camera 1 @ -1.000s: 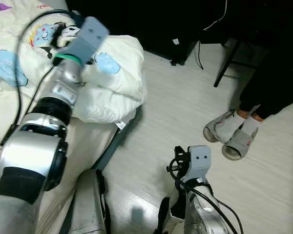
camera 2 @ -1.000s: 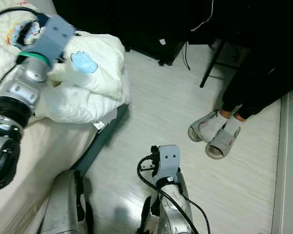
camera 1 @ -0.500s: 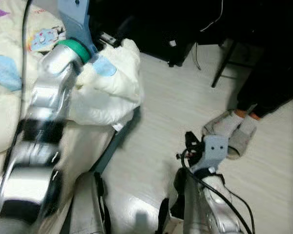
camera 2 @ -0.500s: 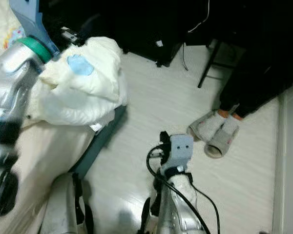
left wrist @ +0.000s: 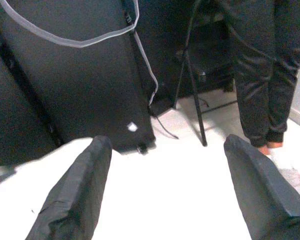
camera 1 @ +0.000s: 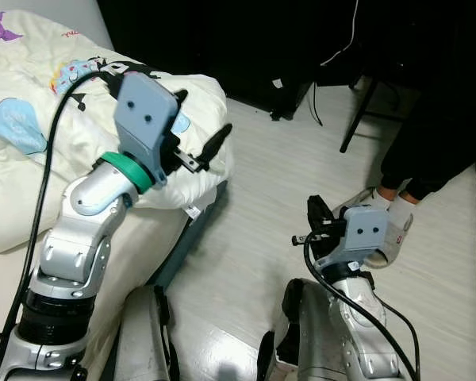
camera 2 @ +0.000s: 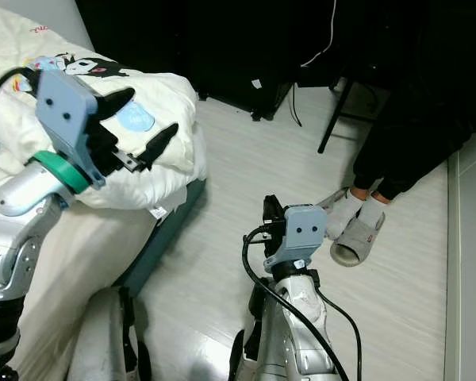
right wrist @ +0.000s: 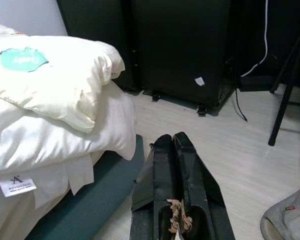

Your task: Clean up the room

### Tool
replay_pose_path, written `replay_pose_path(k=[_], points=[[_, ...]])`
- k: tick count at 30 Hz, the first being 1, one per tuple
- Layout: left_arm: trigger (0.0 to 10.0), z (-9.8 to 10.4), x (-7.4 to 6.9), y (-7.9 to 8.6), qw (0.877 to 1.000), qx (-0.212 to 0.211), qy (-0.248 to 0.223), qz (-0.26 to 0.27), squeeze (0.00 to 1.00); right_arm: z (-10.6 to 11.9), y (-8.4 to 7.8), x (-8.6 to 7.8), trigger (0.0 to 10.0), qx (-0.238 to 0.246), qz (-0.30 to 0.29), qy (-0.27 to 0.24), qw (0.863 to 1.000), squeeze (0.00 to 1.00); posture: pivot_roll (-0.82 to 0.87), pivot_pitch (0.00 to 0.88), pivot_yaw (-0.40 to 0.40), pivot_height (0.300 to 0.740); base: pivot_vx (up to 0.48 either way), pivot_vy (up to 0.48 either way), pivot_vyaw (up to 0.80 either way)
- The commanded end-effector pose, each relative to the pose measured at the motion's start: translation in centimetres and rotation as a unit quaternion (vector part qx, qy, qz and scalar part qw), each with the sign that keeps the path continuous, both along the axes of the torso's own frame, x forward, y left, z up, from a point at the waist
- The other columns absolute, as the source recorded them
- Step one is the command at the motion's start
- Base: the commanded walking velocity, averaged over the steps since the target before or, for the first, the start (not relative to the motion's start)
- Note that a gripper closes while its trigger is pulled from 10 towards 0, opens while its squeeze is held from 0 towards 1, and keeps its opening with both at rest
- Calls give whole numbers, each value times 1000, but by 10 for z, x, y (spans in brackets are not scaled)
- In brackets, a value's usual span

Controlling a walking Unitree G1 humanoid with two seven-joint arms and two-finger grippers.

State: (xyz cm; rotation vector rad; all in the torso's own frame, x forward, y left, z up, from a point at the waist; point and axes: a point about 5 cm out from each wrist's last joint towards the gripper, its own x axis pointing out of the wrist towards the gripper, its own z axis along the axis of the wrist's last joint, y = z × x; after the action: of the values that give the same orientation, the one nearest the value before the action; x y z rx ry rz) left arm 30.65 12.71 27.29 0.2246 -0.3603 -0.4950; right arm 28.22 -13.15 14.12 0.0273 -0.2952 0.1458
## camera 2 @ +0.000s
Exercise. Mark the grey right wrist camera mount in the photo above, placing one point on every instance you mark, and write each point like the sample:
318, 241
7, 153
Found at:
301, 234

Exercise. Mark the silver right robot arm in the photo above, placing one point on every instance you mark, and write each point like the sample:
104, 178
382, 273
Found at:
301, 317

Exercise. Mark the right robot leg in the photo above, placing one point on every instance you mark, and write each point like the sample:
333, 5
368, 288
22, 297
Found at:
270, 357

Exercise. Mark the robot leg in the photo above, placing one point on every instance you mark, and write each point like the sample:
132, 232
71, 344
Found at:
103, 341
270, 357

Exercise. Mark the black cabinet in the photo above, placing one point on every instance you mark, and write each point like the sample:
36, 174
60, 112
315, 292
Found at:
190, 48

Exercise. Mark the cream cartoon print duvet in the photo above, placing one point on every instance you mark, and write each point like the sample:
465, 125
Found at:
16, 48

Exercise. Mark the black metal chair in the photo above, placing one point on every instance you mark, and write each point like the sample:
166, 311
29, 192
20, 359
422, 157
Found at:
335, 119

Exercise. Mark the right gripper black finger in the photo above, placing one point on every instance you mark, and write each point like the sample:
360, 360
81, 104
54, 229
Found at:
272, 211

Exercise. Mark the left robot leg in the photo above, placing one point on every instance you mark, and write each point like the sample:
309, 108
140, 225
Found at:
103, 341

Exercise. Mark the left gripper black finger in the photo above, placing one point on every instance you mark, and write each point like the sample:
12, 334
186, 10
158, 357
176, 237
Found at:
117, 105
162, 149

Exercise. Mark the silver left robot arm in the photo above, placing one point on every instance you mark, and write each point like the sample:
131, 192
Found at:
24, 254

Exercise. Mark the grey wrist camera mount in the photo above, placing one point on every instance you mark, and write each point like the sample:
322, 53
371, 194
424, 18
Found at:
301, 234
67, 111

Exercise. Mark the person in orange shirt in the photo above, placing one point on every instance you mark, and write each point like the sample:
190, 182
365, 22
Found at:
412, 151

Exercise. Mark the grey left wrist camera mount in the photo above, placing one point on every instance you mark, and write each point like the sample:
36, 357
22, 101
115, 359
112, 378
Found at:
67, 111

